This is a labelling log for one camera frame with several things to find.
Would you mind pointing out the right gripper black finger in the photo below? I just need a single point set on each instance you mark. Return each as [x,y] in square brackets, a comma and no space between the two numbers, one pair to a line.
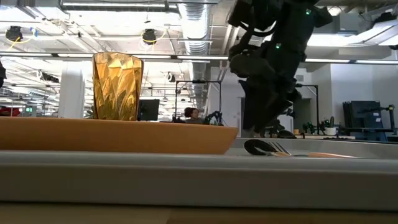
[255,109]
[284,107]

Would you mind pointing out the amber faceted plastic cup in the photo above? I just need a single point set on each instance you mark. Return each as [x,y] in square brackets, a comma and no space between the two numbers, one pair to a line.
[118,87]

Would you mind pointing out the orange plate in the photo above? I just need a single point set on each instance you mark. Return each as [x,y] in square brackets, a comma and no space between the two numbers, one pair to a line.
[109,137]

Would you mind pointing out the black background robot arm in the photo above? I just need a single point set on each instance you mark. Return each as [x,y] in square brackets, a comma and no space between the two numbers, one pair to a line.
[214,117]

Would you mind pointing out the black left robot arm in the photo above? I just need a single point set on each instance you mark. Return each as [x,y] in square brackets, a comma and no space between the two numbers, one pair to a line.
[2,74]

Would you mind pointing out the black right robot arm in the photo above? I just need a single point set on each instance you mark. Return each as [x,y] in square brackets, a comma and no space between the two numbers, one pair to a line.
[292,25]

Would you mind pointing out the grey plastic tray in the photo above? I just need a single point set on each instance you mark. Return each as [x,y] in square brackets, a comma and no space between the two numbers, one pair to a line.
[186,183]

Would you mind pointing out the small plant in white pot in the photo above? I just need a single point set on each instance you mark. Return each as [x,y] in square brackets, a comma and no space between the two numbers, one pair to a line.
[330,129]

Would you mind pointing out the person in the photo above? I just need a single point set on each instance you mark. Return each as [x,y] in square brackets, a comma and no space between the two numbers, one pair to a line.
[192,115]

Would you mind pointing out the black panel stand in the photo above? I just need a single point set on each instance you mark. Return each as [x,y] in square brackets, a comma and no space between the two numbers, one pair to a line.
[363,118]

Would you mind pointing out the black monitor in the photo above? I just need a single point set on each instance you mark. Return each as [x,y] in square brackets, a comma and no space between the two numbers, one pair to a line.
[148,109]

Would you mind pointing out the white pillar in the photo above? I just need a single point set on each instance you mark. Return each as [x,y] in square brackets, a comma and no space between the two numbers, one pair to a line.
[71,93]

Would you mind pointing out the black background frame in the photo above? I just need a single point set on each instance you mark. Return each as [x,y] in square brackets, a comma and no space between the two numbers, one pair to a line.
[199,81]

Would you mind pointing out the silver ventilation duct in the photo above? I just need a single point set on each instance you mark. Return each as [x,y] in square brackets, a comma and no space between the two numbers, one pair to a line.
[196,37]

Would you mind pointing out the black ceiling camera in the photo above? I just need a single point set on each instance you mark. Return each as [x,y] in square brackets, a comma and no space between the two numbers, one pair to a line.
[14,33]
[149,36]

